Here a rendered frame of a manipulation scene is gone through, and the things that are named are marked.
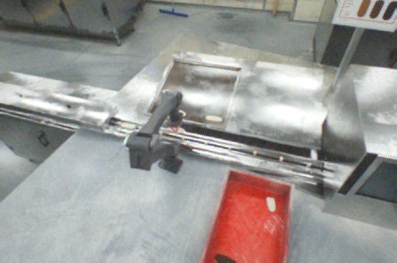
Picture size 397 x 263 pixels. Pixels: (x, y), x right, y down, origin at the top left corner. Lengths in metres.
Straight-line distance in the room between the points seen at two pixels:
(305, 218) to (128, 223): 0.83
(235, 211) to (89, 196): 0.74
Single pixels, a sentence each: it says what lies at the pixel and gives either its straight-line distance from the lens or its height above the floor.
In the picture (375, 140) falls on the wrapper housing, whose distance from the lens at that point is 1.05.
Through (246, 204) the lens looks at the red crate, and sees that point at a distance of 1.31.
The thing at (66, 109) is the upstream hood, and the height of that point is 0.92.
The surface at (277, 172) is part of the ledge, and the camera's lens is 1.37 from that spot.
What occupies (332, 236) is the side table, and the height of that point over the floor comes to 0.82.
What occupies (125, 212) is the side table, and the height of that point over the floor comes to 0.82.
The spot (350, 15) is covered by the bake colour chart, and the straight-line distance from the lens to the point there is 1.77.
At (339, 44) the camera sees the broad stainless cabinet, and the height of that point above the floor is 0.66.
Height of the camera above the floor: 2.01
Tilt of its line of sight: 46 degrees down
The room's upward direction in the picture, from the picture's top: 4 degrees counter-clockwise
